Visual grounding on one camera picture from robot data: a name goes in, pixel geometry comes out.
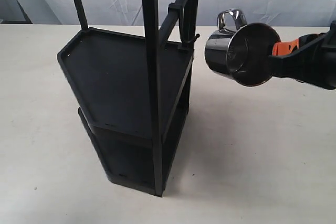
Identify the stainless steel mug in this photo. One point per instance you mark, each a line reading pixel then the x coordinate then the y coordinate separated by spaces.
pixel 239 50

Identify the black two-tier shelf rack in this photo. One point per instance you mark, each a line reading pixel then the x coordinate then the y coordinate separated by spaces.
pixel 133 93

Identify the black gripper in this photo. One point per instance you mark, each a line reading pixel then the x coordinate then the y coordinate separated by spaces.
pixel 311 61

